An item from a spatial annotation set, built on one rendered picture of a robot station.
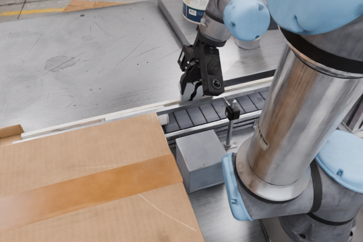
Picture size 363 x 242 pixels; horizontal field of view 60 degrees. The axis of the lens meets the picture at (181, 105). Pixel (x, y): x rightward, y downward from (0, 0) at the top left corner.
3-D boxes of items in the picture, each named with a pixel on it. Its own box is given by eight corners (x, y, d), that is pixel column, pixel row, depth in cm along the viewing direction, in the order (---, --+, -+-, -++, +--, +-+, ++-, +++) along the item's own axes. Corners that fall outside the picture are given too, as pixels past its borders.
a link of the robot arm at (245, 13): (295, -1, 53) (273, -21, 62) (229, 4, 53) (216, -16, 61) (287, 41, 58) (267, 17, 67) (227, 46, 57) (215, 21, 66)
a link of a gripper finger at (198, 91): (188, 97, 88) (200, 70, 83) (196, 111, 84) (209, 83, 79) (179, 96, 87) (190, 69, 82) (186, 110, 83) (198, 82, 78)
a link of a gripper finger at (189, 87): (179, 96, 87) (190, 69, 82) (186, 110, 83) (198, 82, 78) (168, 95, 86) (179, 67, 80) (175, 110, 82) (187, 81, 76)
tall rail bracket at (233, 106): (223, 129, 89) (229, 83, 78) (234, 148, 84) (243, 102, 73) (213, 132, 88) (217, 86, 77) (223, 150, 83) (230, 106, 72)
